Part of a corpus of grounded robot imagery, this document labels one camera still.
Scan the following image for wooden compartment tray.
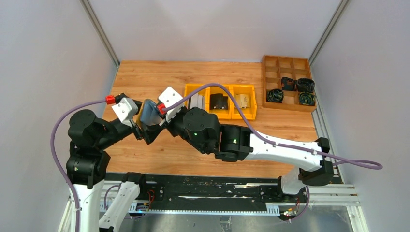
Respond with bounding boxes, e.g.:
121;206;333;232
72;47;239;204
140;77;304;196
262;55;317;113

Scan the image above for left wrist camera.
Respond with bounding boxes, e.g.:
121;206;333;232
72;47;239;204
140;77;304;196
111;97;139;128

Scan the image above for aluminium frame rail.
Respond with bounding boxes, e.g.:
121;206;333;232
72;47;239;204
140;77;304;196
58;179;369;232

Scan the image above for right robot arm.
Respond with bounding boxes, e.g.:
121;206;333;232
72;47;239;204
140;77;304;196
164;107;334;196

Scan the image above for black coiled strap upper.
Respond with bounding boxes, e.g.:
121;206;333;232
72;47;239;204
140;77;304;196
281;77;295;92

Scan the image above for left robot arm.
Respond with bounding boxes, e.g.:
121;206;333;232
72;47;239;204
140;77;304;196
65;94;148;232

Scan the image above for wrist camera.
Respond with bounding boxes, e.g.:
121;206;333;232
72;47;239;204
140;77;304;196
111;97;139;128
158;87;183;122

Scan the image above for grey cards in right bin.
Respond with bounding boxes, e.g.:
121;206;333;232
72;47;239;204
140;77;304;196
235;94;250;109

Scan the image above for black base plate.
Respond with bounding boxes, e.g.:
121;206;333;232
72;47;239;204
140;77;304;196
137;174;308;212

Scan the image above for black coiled strap left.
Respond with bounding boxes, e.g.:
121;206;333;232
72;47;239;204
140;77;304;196
267;89;284;103

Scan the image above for grey cards in bin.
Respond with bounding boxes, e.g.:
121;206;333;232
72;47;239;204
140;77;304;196
235;94;250;109
188;93;205;110

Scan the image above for black coiled strap right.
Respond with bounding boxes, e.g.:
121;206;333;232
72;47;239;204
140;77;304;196
295;78;316;93

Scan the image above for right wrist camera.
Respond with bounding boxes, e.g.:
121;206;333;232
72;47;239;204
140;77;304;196
158;87;183;122

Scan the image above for grey cards in left bin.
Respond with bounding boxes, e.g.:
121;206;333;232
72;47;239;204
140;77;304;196
188;93;205;110

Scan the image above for black green coiled strap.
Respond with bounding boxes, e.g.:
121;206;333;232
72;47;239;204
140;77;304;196
299;92;316;106

